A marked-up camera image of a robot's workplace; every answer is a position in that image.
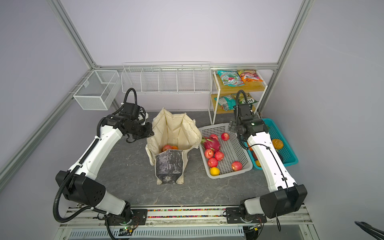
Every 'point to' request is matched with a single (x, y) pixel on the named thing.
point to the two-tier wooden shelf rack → (257, 89)
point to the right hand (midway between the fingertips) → (241, 127)
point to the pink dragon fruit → (210, 143)
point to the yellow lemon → (214, 171)
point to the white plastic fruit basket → (223, 152)
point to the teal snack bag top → (230, 78)
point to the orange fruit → (174, 147)
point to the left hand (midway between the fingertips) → (154, 135)
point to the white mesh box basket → (98, 91)
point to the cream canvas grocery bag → (172, 136)
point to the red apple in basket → (209, 153)
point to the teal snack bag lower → (227, 102)
